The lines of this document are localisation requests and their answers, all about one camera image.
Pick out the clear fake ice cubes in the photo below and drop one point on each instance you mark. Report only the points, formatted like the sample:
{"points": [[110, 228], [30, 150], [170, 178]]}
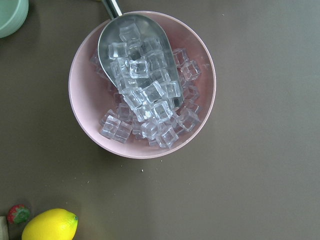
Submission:
{"points": [[145, 114]]}

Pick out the pink bowl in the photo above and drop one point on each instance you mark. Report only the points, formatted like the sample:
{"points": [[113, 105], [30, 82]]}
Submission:
{"points": [[90, 99]]}

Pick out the metal ice scoop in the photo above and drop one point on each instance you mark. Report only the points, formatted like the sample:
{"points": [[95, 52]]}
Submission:
{"points": [[133, 49]]}

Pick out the yellow lemon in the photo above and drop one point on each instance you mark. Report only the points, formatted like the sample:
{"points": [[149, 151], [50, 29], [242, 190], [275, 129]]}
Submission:
{"points": [[53, 224]]}

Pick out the red strawberry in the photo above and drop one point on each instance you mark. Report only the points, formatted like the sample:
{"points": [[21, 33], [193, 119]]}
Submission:
{"points": [[18, 214]]}

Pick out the mint green bowl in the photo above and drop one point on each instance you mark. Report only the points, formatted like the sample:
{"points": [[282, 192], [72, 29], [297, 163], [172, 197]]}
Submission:
{"points": [[13, 14]]}

